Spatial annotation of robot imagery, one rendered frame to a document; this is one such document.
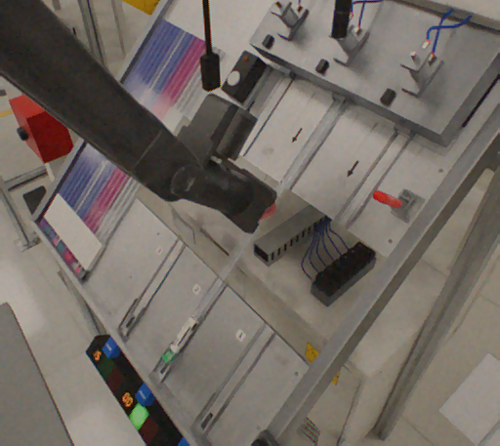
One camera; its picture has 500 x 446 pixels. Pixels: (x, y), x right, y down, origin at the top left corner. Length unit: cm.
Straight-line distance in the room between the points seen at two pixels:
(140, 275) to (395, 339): 51
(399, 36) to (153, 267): 53
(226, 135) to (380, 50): 25
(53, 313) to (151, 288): 106
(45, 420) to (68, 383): 73
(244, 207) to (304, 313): 42
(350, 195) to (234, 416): 36
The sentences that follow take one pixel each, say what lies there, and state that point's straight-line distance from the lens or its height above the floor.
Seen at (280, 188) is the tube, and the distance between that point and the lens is 67.
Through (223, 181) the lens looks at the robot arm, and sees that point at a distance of 53.
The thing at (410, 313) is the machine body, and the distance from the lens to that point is 101.
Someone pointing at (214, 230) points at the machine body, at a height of 62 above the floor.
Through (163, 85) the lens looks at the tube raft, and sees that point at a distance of 90.
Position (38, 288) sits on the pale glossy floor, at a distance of 193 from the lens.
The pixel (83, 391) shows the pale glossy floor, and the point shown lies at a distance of 164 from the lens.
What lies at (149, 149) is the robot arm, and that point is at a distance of 42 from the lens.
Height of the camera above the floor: 142
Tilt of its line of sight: 43 degrees down
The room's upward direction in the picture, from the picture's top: straight up
